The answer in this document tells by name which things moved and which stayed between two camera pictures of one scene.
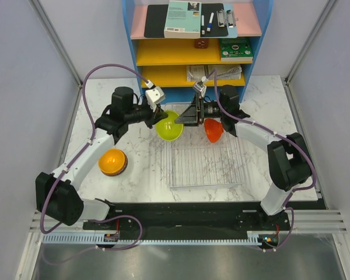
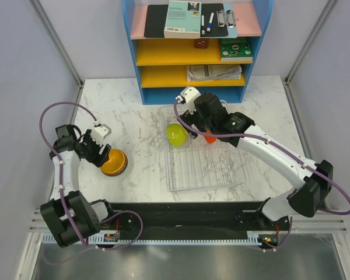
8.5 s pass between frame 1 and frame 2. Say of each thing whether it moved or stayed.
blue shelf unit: stayed
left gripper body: moved
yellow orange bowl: stayed
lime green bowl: moved
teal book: stayed
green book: stayed
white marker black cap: stayed
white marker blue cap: stayed
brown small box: stayed
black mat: stayed
